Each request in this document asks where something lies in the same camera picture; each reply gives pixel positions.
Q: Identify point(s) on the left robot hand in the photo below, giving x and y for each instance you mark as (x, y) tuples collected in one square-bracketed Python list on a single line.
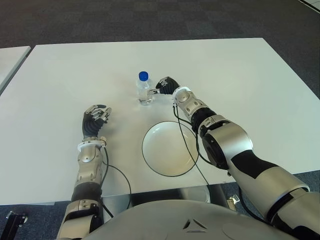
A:
[(91, 125)]

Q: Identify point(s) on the white side table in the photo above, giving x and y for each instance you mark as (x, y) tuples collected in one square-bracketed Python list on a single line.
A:
[(10, 62)]

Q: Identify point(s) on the black stand with caster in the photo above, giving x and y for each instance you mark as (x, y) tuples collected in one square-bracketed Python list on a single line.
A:
[(13, 222)]

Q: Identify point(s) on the dark table leg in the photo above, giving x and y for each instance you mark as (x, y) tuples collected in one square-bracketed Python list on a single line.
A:
[(217, 195)]

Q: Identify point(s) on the white round pedestal base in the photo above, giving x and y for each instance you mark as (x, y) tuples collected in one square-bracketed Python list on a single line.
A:
[(195, 193)]

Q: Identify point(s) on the clear water bottle blue cap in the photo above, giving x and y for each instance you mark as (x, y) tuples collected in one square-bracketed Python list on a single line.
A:
[(143, 85)]

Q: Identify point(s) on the white panel with black edge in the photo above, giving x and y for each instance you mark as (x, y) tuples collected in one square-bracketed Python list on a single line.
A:
[(312, 3)]

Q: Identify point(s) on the grey robot torso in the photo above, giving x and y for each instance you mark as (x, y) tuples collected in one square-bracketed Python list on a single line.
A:
[(175, 220)]

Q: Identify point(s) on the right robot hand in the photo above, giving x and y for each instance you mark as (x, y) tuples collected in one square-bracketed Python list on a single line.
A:
[(168, 85)]

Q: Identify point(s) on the white plate black rim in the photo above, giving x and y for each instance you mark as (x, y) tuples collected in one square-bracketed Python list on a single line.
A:
[(165, 152)]

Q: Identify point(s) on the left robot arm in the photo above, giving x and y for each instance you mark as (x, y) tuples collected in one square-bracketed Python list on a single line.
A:
[(87, 160)]

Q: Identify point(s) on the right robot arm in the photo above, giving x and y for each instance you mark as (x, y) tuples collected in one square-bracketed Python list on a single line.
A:
[(225, 142)]

